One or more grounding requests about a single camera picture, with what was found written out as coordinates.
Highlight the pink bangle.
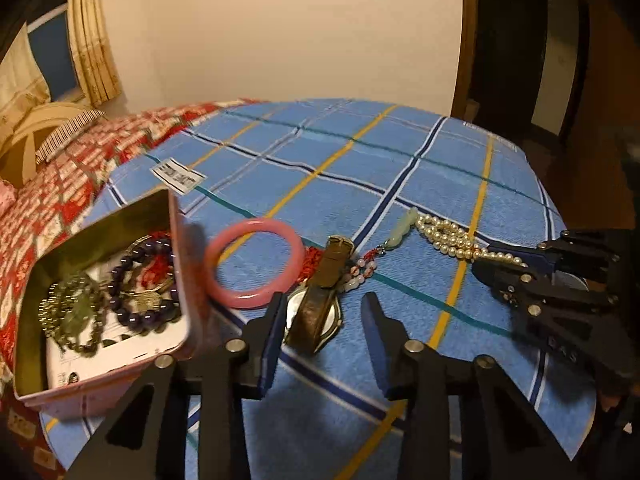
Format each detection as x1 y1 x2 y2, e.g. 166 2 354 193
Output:
204 217 306 310

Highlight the blue checked cloth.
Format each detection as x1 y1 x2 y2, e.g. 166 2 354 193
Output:
37 98 568 480

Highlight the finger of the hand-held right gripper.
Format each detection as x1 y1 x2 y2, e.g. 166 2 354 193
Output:
487 229 623 282
471 258 621 322

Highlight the grey-green bead necklace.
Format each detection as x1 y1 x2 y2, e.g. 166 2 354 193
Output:
40 270 106 357

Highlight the wooden door frame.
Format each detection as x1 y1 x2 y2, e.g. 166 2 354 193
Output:
450 0 478 121

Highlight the purple bead bracelet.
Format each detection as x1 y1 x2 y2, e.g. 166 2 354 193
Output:
107 240 183 333

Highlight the narrow floral beige curtain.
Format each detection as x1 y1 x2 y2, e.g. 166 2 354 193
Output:
67 0 122 106

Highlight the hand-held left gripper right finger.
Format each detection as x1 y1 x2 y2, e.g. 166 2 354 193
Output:
360 291 576 480

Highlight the brown strap wristwatch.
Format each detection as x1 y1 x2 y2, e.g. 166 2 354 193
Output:
284 235 356 353

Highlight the pink tin box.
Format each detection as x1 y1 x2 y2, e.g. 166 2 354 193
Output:
12 189 213 420

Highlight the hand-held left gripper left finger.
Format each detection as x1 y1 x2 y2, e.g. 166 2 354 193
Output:
65 291 290 480

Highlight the wide floral beige curtain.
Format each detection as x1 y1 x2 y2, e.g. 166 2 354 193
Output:
0 22 51 126

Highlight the striped pillow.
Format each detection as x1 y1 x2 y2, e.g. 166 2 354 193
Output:
35 110 107 163

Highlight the pearl necklace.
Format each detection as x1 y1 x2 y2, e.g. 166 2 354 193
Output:
416 214 528 267

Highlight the cream wooden headboard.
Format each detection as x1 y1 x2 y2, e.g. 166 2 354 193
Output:
0 102 93 186

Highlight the red patterned bedsheet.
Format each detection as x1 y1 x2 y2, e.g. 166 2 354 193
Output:
0 100 266 480

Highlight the window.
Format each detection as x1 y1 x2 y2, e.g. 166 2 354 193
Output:
27 2 83 103

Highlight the gold pendant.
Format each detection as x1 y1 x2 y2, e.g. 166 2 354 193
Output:
127 290 167 312

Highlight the jade pendant bead necklace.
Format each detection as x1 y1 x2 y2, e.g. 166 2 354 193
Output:
342 208 420 293

